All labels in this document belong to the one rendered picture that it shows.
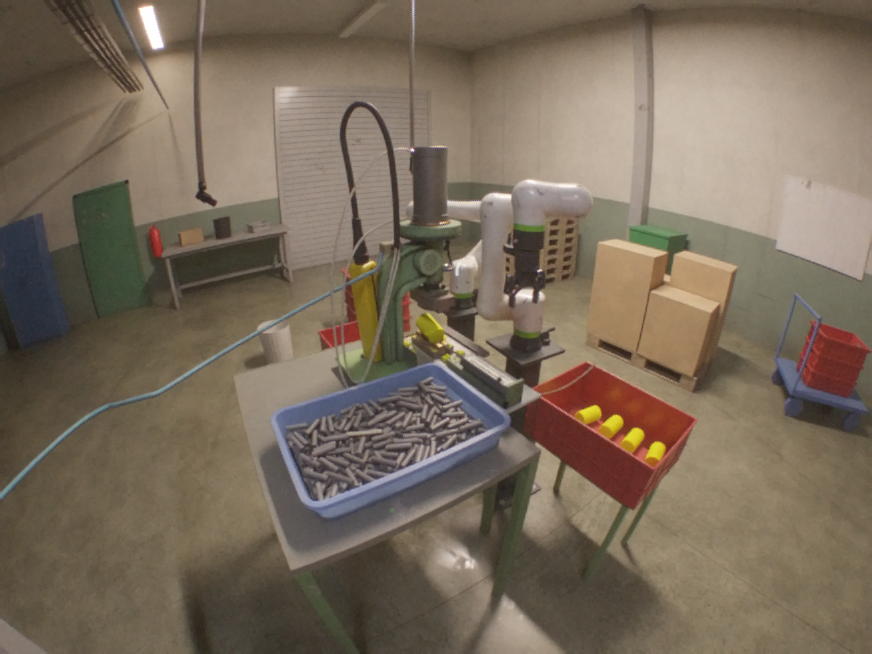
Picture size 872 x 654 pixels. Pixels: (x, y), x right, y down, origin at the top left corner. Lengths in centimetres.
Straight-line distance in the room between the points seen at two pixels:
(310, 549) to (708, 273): 346
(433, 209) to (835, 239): 459
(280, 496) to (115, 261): 604
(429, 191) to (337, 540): 103
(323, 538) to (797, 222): 508
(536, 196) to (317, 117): 594
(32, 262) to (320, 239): 505
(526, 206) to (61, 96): 701
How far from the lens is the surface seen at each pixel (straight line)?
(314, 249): 679
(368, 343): 135
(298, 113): 670
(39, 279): 683
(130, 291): 681
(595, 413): 174
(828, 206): 507
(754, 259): 519
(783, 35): 555
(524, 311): 155
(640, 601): 201
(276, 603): 195
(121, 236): 668
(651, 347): 355
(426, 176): 123
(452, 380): 119
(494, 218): 143
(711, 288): 364
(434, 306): 129
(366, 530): 89
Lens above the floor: 168
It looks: 25 degrees down
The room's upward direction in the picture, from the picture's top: 1 degrees counter-clockwise
